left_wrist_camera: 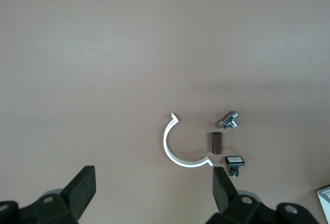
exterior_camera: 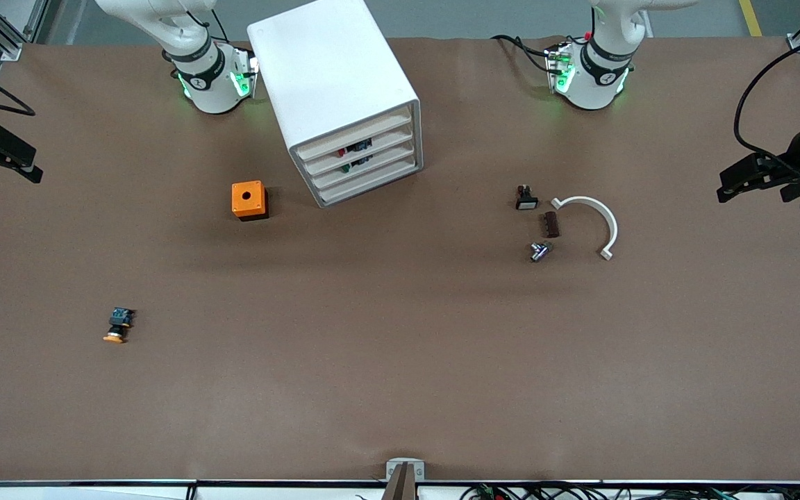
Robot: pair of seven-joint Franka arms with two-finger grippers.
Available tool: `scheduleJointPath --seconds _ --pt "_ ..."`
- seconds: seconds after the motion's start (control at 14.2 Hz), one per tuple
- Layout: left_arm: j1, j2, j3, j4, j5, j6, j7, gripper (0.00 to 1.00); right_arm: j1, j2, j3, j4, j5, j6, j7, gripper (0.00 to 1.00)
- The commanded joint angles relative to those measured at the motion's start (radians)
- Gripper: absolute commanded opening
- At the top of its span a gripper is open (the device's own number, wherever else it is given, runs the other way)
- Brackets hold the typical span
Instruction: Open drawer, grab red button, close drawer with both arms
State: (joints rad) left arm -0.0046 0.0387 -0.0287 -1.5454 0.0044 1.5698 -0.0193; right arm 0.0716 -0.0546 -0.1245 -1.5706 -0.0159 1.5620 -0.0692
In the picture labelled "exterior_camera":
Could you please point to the white drawer cabinet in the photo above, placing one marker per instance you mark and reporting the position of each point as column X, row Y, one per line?
column 330, row 69

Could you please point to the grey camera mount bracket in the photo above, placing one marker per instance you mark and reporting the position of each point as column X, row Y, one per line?
column 405, row 469

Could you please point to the green mushroom push button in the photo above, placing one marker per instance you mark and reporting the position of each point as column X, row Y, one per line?
column 345, row 168

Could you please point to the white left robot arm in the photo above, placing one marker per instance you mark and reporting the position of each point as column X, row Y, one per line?
column 598, row 76

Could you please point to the yellow mushroom push button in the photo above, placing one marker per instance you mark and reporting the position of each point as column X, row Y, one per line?
column 119, row 321

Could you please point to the brown rectangular block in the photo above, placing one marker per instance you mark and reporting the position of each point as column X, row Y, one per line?
column 552, row 225

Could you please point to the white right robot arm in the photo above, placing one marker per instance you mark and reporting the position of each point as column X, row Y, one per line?
column 209, row 83

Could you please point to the small silver metal connector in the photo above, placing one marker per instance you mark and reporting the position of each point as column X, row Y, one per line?
column 540, row 251

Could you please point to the white curved bracket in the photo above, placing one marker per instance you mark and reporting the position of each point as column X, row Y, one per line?
column 605, row 215

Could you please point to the red mushroom push button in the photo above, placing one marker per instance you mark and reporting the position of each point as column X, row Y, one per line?
column 358, row 146

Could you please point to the orange box with hole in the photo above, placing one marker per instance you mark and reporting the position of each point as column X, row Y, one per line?
column 247, row 198

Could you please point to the black white-capped push button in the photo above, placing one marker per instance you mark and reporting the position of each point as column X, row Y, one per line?
column 526, row 201

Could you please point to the white plastic drawer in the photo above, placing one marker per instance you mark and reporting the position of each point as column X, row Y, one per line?
column 386, row 125
column 389, row 160
column 386, row 143
column 393, row 176

